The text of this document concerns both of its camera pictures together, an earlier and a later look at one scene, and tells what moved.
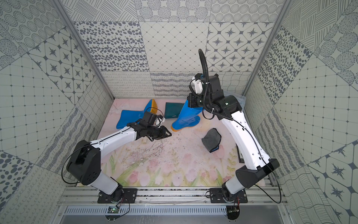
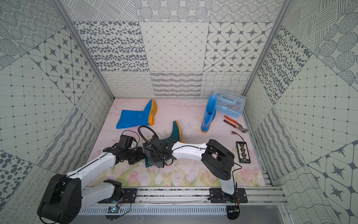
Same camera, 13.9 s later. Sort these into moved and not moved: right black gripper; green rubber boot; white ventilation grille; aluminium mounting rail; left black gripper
Moved: green rubber boot; right black gripper; left black gripper
Not moved: white ventilation grille; aluminium mounting rail
